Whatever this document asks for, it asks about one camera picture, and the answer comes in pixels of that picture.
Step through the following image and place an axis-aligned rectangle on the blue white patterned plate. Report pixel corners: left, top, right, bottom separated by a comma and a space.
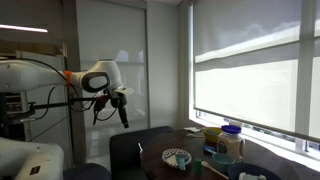
161, 148, 193, 170

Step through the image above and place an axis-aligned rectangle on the dark blue plate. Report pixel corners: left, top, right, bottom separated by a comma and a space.
227, 162, 283, 180

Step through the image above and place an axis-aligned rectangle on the white object on blue plate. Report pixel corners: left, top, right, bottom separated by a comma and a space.
237, 171, 268, 180

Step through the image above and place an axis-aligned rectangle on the dark fabric sofa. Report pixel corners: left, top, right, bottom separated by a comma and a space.
63, 125, 175, 180

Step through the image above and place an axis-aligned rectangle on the ceiling strip light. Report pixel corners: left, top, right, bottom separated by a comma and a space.
0, 23, 49, 34

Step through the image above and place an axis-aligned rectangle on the teal measuring cup with handle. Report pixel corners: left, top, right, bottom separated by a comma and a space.
211, 152, 236, 175

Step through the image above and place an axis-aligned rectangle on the small blue plastic block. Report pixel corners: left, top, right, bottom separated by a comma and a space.
203, 145, 218, 155

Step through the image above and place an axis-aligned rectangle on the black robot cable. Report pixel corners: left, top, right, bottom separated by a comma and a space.
14, 57, 121, 127

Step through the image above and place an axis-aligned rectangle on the white paper packet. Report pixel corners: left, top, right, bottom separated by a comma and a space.
182, 126, 203, 135

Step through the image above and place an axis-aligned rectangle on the yellow plastic bowl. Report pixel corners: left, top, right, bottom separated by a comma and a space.
201, 126, 223, 144

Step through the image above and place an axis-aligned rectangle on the white plastic spoon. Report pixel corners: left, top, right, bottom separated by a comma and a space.
200, 160, 230, 180

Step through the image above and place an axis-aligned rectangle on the narrow window roller blind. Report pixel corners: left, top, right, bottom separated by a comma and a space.
75, 0, 150, 129

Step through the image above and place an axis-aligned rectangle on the small teal cup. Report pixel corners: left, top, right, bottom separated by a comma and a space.
175, 153, 188, 171

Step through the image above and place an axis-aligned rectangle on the large window roller blind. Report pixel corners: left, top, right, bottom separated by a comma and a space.
192, 0, 320, 144

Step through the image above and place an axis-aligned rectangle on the green plastic cylinder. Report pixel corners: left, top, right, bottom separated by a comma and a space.
194, 157, 203, 177

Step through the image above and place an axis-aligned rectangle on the clear jar of sugar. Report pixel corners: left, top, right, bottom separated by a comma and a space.
216, 132, 246, 163

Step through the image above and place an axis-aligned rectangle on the teal scoop in yellow bowl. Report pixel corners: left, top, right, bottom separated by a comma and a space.
205, 129, 220, 137

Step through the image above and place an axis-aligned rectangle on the blue plastic jar lid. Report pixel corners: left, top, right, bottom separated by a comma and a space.
220, 124, 243, 136

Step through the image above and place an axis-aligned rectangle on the black horizontal mounting rod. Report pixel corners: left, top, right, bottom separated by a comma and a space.
20, 96, 108, 114

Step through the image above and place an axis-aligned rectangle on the white cabinet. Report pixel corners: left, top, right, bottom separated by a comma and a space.
14, 49, 74, 169

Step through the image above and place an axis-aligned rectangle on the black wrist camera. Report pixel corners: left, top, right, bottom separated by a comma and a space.
93, 95, 111, 114

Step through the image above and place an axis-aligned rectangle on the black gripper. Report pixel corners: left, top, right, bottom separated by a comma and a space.
110, 95, 130, 130

